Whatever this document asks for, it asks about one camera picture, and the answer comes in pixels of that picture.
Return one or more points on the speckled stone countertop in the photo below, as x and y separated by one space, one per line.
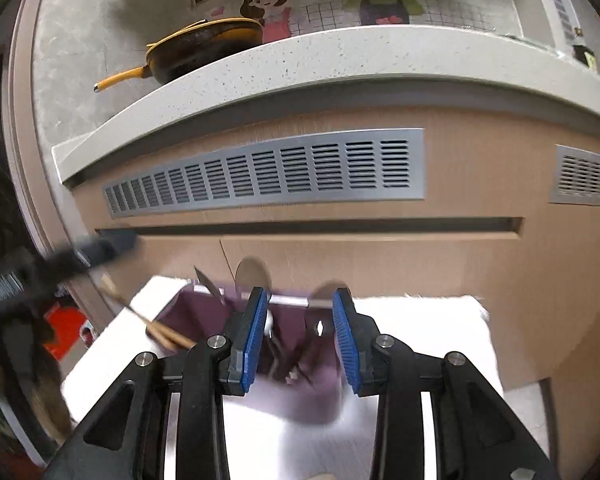
380 65

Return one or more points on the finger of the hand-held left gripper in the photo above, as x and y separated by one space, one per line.
100 252

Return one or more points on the wooden kitchen cabinet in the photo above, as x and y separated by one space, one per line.
430 285

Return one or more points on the yellow frying pan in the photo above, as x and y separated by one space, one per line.
205 47

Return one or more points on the grey wall vent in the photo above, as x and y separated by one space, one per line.
560 7

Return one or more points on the wooden chopstick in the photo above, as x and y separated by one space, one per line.
167 340
130 310

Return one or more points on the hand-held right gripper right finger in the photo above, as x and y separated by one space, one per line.
347 345

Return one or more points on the cartoon wall poster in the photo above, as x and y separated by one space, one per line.
340 0

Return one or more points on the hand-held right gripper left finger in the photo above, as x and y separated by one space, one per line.
255 340

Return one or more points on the dark sauce bottle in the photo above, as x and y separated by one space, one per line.
585 56

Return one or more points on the long grey vent grille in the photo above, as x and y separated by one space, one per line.
280 170

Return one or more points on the maroon plastic utensil box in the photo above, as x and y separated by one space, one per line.
195 315

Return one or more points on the plain metal spoon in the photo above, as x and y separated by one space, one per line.
268 325

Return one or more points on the short grey vent grille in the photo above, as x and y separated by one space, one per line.
587 177

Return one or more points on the red box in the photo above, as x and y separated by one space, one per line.
65 330

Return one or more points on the white textured cloth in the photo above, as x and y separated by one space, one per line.
300 450

